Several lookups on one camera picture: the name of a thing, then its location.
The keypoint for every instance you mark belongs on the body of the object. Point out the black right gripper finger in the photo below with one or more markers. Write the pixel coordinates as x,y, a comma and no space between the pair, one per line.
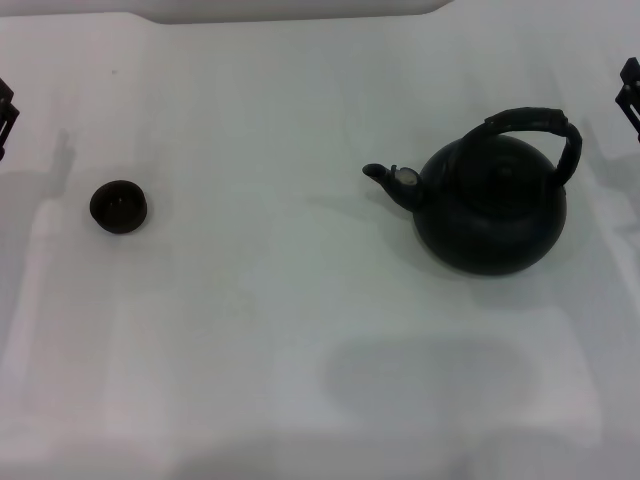
633,72
631,105

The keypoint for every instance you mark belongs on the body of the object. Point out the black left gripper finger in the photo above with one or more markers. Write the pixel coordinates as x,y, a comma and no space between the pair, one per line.
4,91
7,122

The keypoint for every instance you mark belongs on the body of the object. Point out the small dark brown teacup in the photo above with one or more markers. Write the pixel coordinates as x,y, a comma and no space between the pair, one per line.
119,207

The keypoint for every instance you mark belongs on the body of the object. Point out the black round teapot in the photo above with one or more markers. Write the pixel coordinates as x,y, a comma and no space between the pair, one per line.
490,230

